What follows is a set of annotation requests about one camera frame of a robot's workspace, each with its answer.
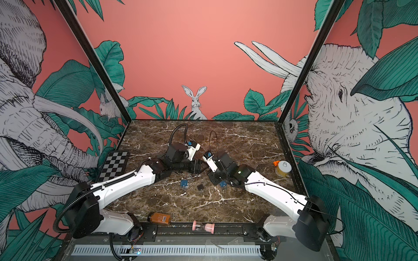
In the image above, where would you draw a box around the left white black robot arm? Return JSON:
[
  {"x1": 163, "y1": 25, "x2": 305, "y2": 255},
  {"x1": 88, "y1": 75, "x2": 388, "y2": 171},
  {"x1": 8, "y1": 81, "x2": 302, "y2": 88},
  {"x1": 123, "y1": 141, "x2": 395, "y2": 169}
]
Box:
[{"x1": 53, "y1": 141, "x2": 202, "y2": 241}]

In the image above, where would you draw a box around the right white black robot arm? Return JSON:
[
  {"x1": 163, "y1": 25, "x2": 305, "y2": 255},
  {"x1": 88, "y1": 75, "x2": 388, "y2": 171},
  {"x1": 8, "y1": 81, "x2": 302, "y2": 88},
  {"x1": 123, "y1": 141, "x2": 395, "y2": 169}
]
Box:
[{"x1": 202, "y1": 151, "x2": 330, "y2": 252}]

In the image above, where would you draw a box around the pink hourglass timer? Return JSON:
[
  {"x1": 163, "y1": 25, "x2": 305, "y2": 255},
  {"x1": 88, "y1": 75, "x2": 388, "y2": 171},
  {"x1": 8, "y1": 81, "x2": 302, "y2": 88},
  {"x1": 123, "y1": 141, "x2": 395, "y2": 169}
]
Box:
[{"x1": 192, "y1": 220, "x2": 215, "y2": 234}]

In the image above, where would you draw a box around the amber brown bottle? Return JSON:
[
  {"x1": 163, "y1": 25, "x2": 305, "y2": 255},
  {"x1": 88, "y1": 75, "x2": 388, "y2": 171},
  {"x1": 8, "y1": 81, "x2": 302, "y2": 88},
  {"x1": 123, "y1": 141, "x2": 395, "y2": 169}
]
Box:
[{"x1": 147, "y1": 212, "x2": 171, "y2": 226}]

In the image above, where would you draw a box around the black white checkerboard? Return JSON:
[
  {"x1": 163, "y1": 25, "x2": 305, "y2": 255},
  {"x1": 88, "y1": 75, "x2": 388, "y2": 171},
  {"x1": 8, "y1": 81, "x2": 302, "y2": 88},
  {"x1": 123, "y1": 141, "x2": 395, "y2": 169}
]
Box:
[{"x1": 97, "y1": 150, "x2": 130, "y2": 182}]

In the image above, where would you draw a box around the white perforated strip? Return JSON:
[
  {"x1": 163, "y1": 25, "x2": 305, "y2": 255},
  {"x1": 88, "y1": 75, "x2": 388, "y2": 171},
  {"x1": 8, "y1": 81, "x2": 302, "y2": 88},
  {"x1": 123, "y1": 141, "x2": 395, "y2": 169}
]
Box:
[{"x1": 71, "y1": 245, "x2": 261, "y2": 257}]

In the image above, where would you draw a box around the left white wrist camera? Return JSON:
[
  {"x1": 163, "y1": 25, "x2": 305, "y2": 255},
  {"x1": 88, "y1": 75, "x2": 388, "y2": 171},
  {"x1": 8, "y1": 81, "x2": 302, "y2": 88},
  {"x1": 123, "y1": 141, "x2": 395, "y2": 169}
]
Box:
[{"x1": 186, "y1": 141, "x2": 200, "y2": 161}]

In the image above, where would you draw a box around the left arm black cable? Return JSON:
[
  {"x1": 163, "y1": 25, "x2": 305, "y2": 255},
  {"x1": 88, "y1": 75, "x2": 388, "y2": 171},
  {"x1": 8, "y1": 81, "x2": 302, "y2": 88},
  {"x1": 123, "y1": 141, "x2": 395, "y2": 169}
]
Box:
[{"x1": 168, "y1": 123, "x2": 189, "y2": 154}]

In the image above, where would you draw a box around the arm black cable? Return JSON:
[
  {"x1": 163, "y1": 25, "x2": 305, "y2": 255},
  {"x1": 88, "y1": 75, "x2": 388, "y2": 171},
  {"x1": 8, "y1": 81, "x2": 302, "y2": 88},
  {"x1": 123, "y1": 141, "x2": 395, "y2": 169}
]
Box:
[
  {"x1": 168, "y1": 123, "x2": 189, "y2": 154},
  {"x1": 208, "y1": 129, "x2": 219, "y2": 154}
]

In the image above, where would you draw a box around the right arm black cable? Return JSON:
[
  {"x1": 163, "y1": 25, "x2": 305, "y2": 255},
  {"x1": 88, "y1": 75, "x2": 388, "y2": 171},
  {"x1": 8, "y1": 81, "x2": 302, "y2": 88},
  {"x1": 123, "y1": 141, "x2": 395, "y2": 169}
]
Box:
[{"x1": 208, "y1": 129, "x2": 219, "y2": 154}]

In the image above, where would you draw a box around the black mounting rail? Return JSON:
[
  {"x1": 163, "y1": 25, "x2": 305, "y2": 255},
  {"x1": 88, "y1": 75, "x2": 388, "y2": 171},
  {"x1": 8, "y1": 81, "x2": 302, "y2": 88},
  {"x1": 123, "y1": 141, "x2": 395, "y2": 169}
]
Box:
[{"x1": 65, "y1": 221, "x2": 295, "y2": 244}]

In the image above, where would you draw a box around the left black frame post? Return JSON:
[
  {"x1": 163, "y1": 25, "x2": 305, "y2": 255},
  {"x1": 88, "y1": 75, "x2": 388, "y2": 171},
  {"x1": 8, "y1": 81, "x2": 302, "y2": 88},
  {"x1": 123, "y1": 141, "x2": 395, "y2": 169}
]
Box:
[{"x1": 54, "y1": 0, "x2": 132, "y2": 124}]

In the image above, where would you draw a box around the black frame post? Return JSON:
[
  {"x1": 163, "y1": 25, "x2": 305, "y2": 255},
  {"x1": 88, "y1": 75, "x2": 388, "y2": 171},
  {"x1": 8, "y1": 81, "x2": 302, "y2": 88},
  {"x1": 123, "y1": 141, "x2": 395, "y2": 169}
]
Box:
[
  {"x1": 54, "y1": 0, "x2": 132, "y2": 124},
  {"x1": 278, "y1": 0, "x2": 345, "y2": 125}
]

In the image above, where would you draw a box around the right black frame post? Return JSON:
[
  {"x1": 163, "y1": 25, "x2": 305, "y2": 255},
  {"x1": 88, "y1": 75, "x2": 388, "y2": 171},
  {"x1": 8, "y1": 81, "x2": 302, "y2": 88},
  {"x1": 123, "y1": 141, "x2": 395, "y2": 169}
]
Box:
[{"x1": 278, "y1": 0, "x2": 345, "y2": 125}]

